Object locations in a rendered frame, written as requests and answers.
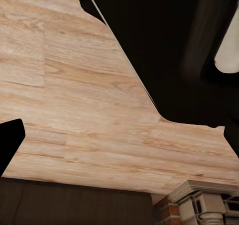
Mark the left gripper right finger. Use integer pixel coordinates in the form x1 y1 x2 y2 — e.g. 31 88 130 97
224 118 239 157

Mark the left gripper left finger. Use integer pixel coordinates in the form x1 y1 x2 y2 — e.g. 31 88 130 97
0 118 25 177

